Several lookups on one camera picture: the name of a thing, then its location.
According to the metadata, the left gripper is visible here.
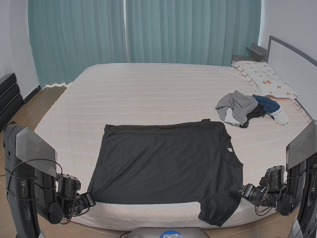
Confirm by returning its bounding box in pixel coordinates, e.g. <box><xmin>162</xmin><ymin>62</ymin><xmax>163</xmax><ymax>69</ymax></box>
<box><xmin>79</xmin><ymin>192</ymin><xmax>96</xmax><ymax>211</ymax></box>

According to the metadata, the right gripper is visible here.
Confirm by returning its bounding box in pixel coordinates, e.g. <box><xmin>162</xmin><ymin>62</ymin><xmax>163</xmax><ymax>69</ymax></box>
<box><xmin>241</xmin><ymin>184</ymin><xmax>260</xmax><ymax>203</ymax></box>

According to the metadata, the black T-shirt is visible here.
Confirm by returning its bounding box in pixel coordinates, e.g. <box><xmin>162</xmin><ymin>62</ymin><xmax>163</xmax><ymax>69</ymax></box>
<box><xmin>87</xmin><ymin>119</ymin><xmax>244</xmax><ymax>227</ymax></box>

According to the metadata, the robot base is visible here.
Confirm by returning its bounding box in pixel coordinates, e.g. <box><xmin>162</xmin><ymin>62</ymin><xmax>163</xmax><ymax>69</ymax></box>
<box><xmin>125</xmin><ymin>227</ymin><xmax>211</xmax><ymax>238</ymax></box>

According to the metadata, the pile of clothes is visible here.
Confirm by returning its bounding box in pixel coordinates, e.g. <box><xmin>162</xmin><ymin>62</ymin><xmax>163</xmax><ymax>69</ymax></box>
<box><xmin>215</xmin><ymin>90</ymin><xmax>289</xmax><ymax>129</ymax></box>

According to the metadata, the bed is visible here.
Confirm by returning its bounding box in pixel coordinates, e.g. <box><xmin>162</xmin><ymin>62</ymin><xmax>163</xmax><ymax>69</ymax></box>
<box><xmin>33</xmin><ymin>35</ymin><xmax>317</xmax><ymax>231</ymax></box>

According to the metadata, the white printed pillow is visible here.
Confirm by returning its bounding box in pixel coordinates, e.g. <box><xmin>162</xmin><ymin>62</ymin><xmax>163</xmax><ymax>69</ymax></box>
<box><xmin>231</xmin><ymin>60</ymin><xmax>298</xmax><ymax>99</ymax></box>

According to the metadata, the black chest of drawers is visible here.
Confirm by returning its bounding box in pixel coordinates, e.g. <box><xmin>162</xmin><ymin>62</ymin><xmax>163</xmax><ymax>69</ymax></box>
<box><xmin>0</xmin><ymin>73</ymin><xmax>24</xmax><ymax>132</ymax></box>

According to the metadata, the grey bedside table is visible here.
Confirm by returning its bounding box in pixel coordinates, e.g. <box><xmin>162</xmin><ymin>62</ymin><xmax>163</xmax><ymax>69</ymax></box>
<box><xmin>232</xmin><ymin>43</ymin><xmax>266</xmax><ymax>62</ymax></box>

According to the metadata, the blue-green curtain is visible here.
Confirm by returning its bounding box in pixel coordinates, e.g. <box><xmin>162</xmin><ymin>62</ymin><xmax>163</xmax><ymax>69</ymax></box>
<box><xmin>28</xmin><ymin>0</ymin><xmax>128</xmax><ymax>87</ymax></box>
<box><xmin>125</xmin><ymin>0</ymin><xmax>262</xmax><ymax>66</ymax></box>

